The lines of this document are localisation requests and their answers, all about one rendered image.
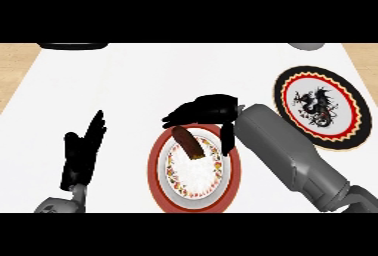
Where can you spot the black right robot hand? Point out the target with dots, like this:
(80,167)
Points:
(207,110)

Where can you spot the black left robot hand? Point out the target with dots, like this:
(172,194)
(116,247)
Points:
(79,156)

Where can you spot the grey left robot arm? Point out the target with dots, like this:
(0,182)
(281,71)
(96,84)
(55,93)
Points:
(64,202)

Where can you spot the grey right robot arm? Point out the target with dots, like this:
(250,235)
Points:
(296,160)

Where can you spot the brown sweet potato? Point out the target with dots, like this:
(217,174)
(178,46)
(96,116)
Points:
(189,141)

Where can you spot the red rimmed floral plate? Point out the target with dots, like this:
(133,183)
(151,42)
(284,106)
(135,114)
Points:
(194,170)

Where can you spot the black dragon print plate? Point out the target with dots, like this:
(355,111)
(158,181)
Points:
(319,106)

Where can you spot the grey round object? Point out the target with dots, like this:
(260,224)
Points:
(306,46)

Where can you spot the black flat object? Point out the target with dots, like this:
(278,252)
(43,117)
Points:
(73,46)

